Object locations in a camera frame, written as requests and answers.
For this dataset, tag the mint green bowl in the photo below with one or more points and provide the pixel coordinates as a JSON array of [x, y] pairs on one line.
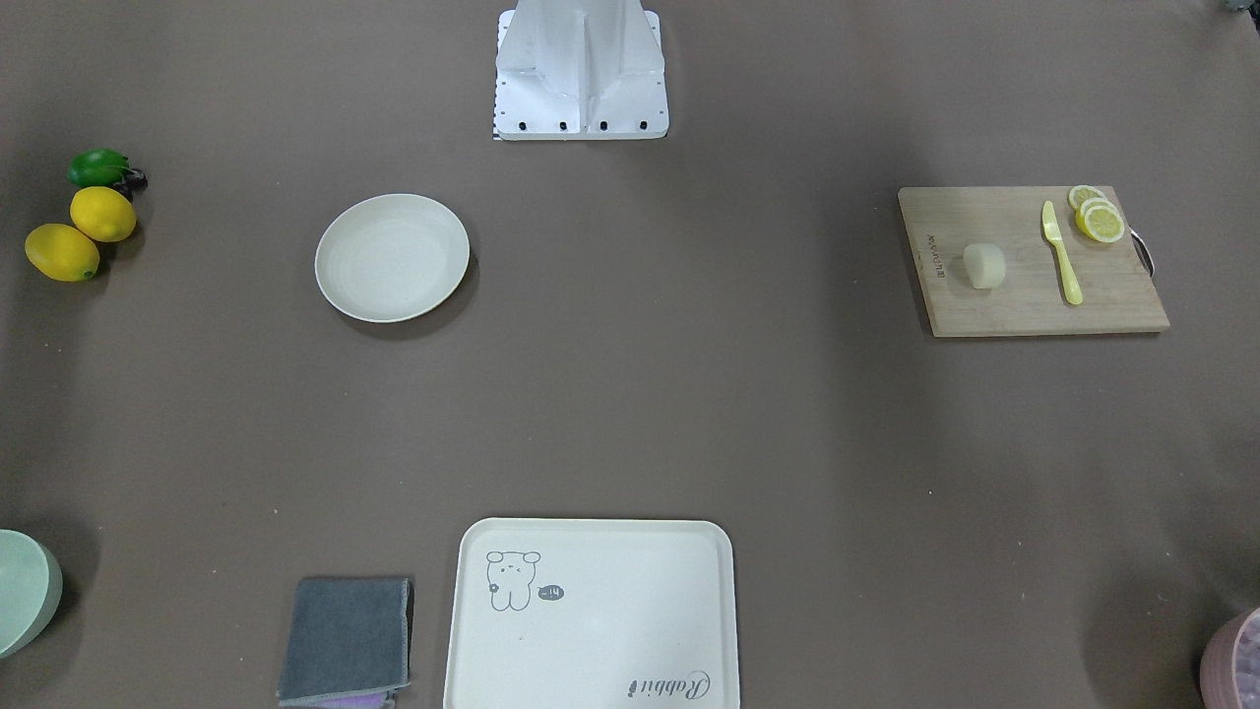
[[31, 587]]

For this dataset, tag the green lime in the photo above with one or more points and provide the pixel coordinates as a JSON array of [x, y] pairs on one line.
[[98, 168]]

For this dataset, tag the pink bowl with ice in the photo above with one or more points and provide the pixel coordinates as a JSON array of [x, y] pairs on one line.
[[1229, 669]]

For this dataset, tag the yellow lemon far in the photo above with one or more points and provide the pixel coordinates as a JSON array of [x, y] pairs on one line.
[[103, 214]]

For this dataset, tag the lemon slice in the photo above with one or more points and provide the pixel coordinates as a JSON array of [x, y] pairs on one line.
[[1102, 223], [1081, 194]]

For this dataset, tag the white steamed bun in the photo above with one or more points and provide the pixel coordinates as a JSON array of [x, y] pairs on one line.
[[984, 264]]

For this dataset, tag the dark small fruit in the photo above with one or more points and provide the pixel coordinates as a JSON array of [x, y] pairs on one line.
[[132, 180]]

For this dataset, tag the cream rectangular tray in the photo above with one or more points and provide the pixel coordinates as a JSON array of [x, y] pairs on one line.
[[594, 613]]

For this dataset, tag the yellow plastic knife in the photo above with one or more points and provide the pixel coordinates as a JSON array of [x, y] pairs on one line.
[[1052, 234]]

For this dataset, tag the rear lemon slice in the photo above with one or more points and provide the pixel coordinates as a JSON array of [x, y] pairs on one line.
[[1081, 194]]

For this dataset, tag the cream round plate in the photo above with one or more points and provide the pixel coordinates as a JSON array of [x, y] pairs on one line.
[[392, 258]]

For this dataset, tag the yellow lemon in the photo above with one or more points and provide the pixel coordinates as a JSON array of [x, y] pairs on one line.
[[62, 253], [103, 214]]

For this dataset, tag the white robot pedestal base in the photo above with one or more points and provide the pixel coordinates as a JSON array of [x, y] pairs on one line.
[[579, 70]]

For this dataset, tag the front lemon slice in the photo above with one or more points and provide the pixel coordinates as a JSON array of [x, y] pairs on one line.
[[1102, 223]]

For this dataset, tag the grey folded cloth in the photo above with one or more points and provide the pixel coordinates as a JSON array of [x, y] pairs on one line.
[[348, 643]]

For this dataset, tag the yellow lemon near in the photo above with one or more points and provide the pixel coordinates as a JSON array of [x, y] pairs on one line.
[[62, 253]]

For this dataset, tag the wooden cutting board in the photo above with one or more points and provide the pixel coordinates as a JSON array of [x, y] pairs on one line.
[[1119, 294]]

